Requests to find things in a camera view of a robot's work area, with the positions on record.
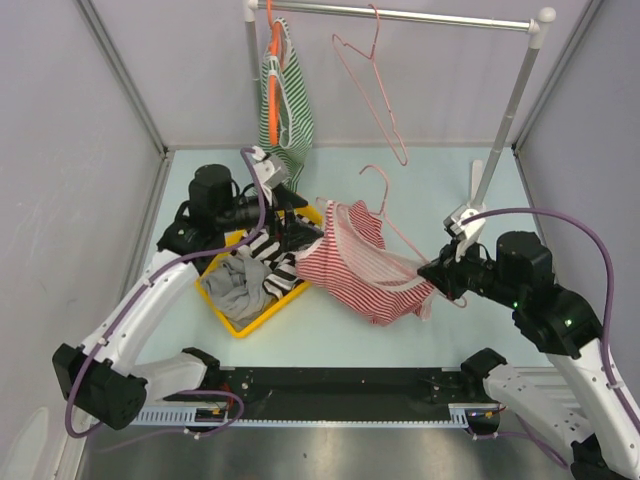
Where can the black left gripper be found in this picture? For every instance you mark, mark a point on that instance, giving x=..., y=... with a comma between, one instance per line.
x=293, y=235

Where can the white slotted cable duct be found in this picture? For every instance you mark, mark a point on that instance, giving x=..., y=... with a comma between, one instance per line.
x=311, y=413

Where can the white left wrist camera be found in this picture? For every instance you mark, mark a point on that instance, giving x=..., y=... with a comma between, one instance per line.
x=270, y=170

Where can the pink wire hanger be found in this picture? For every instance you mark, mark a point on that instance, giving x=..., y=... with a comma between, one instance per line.
x=382, y=212
x=362, y=69

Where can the green white striped tank top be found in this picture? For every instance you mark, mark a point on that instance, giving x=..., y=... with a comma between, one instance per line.
x=296, y=124

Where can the grey garment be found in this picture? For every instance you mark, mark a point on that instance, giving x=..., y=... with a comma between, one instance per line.
x=235, y=286

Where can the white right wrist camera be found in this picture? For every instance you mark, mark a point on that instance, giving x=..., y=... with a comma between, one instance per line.
x=463, y=227

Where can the orange plastic hanger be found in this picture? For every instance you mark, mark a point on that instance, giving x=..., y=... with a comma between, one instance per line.
x=275, y=51

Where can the red white striped tank top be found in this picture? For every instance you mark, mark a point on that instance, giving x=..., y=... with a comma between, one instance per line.
x=350, y=261

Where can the yellow plastic basket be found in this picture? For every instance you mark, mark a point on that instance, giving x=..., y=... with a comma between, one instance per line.
x=270, y=310

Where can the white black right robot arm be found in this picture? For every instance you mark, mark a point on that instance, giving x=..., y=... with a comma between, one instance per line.
x=600, y=442

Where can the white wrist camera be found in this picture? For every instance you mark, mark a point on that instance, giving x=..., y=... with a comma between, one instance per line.
x=463, y=227
x=270, y=170

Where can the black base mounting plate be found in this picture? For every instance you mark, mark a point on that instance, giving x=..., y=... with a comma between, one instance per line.
x=362, y=386

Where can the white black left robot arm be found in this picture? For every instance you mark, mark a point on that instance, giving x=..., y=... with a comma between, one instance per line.
x=100, y=376

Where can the black white striped garment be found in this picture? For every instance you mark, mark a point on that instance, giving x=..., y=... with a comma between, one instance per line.
x=266, y=248

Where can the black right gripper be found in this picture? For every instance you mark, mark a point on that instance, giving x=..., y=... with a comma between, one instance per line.
x=444, y=270

